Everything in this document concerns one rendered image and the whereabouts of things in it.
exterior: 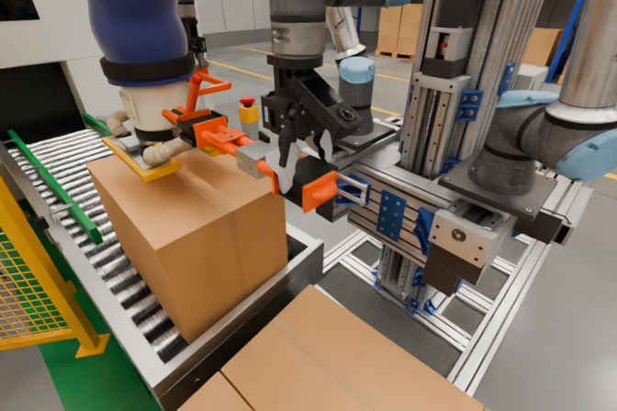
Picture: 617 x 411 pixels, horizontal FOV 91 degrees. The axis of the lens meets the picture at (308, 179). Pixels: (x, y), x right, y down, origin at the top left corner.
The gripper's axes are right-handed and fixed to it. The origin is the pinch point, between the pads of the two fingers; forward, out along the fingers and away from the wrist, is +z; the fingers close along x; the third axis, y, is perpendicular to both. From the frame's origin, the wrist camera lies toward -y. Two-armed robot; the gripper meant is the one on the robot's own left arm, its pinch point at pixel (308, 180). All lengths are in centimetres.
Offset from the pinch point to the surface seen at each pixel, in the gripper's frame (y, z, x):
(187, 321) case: 30, 52, 18
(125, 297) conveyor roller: 63, 64, 28
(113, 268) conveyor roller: 81, 64, 26
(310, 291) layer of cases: 19, 64, -20
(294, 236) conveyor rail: 40, 59, -32
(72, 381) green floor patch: 90, 118, 57
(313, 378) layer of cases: -2, 64, 0
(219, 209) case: 33.0, 23.2, 1.4
